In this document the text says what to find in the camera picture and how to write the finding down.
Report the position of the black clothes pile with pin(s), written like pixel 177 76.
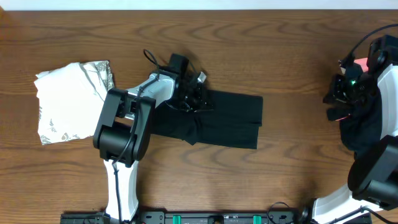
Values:
pixel 361 131

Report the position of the white patterned folded cloth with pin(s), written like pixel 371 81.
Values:
pixel 71 99

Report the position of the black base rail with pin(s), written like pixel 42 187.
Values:
pixel 277 215

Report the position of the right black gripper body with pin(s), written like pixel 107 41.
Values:
pixel 354 91

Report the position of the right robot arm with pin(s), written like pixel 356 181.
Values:
pixel 372 180

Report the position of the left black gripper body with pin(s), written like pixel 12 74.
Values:
pixel 191 100

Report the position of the black t-shirt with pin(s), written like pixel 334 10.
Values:
pixel 234 121

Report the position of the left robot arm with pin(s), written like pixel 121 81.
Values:
pixel 123 130

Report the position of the pink garment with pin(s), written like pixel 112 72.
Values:
pixel 353 91

